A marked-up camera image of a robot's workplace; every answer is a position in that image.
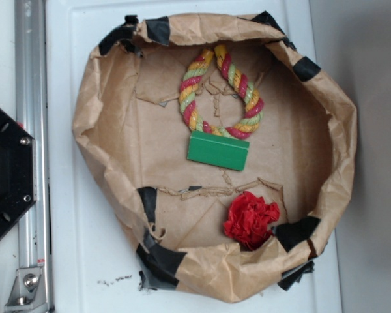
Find crumpled red paper ball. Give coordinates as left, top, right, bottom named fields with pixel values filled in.
left=224, top=191, right=280, bottom=250

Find green rectangular block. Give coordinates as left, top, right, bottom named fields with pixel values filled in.
left=187, top=131, right=250, bottom=171

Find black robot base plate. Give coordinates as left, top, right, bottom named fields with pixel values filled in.
left=0, top=108, right=35, bottom=240

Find metal corner bracket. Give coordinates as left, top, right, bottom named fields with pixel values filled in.
left=5, top=267, right=46, bottom=312

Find multicolour twisted rope toy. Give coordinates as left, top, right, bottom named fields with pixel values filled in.
left=179, top=44, right=265, bottom=140

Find brown paper bag bin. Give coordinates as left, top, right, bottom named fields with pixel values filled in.
left=72, top=12, right=357, bottom=303

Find aluminium extrusion rail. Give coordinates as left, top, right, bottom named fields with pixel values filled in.
left=15, top=1, right=54, bottom=312

